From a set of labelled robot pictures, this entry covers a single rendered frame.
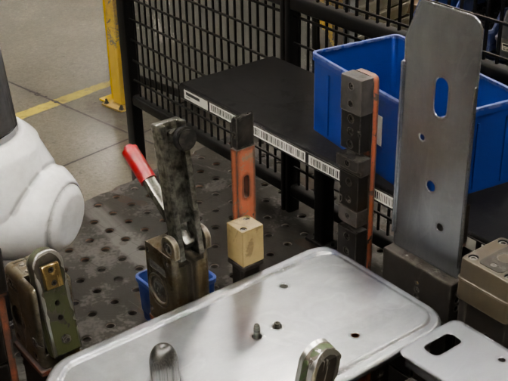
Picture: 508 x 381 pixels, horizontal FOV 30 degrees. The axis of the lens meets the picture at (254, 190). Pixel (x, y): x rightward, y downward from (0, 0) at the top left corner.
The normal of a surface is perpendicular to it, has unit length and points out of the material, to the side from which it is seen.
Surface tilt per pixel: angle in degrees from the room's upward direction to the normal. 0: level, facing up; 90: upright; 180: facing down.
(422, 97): 90
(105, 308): 0
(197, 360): 0
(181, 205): 81
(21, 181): 75
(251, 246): 90
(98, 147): 0
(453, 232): 90
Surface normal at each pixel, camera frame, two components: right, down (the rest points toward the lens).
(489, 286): -0.79, 0.28
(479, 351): -0.02, -0.88
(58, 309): 0.59, 0.18
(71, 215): 0.94, 0.24
